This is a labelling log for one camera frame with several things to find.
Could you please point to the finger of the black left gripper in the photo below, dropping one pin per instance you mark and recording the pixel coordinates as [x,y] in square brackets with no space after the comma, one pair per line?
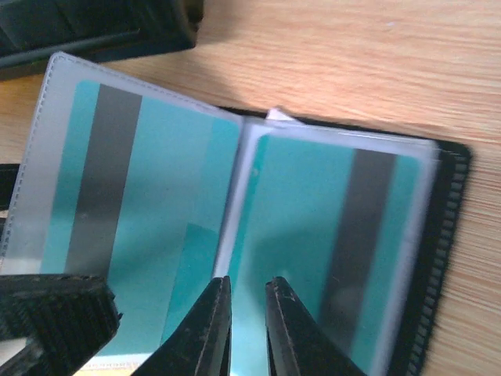
[66,319]

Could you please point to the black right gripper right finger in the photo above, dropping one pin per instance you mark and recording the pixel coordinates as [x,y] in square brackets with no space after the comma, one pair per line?
[296,344]

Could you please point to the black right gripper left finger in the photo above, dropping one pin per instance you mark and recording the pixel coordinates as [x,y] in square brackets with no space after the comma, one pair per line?
[201,344]

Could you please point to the teal card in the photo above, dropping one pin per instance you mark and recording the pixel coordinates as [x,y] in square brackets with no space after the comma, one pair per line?
[331,220]
[140,198]

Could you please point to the black leather card holder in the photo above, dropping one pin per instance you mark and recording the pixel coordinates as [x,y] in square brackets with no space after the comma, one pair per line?
[28,191]

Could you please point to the black right card bin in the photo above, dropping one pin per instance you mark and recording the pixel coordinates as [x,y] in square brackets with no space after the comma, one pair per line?
[95,30]

